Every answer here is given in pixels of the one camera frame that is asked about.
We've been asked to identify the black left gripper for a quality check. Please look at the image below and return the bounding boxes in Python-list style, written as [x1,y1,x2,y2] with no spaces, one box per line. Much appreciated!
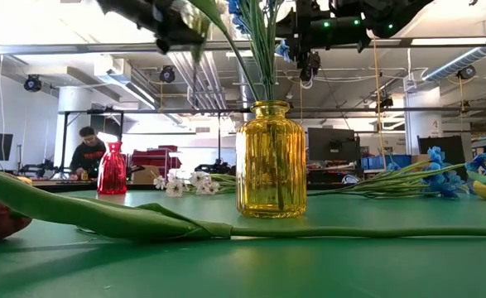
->
[97,0,206,55]

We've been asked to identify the red artificial tulip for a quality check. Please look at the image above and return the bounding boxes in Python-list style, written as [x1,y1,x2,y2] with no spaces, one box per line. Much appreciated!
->
[182,0,262,103]
[0,165,486,244]

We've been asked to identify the blue artificial hydrangea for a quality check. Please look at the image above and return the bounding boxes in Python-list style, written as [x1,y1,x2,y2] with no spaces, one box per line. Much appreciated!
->
[225,0,292,104]

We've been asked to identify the white artificial flower spray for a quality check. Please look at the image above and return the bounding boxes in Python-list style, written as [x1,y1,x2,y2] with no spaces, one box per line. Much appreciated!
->
[152,170,238,198]

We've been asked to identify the small blue flower spray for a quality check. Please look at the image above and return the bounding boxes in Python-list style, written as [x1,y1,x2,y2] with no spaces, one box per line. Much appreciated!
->
[308,145,486,199]

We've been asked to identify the yellow ribbed glass vase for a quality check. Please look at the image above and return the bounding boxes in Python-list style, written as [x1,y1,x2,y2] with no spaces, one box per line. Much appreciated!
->
[235,100,309,219]

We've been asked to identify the red ribbed glass vase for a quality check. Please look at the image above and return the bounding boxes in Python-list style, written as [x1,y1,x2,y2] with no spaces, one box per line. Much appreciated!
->
[97,141,128,195]

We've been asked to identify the red storage cart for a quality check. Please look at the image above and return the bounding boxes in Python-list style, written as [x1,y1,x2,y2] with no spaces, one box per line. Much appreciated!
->
[130,144,182,171]

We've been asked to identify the blue storage bins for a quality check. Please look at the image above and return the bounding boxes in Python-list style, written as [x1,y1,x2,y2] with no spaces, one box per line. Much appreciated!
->
[360,154,413,170]

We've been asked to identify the cardboard box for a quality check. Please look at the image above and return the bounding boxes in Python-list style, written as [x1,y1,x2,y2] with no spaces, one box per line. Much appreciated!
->
[131,165,161,185]

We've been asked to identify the person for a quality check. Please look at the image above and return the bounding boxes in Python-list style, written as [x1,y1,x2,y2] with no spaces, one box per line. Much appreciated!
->
[68,126,108,181]

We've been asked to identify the green table mat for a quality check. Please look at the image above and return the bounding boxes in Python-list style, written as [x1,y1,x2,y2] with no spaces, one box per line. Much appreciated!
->
[0,189,486,298]

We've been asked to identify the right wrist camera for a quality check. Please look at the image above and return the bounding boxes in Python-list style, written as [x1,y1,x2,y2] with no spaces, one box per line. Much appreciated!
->
[299,51,322,83]

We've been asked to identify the black ceiling camera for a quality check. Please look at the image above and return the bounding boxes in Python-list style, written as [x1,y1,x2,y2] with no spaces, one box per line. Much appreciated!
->
[456,65,478,81]
[159,65,176,84]
[22,74,43,93]

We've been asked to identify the black background rig frame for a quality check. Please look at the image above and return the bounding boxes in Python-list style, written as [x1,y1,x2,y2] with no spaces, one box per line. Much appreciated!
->
[58,106,486,175]

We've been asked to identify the yellow hanging cable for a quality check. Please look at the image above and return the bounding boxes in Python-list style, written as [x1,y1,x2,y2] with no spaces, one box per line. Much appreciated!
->
[373,39,388,171]

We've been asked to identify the silver ventilation duct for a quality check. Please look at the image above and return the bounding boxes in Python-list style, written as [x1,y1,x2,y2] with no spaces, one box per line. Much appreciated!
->
[422,46,486,83]

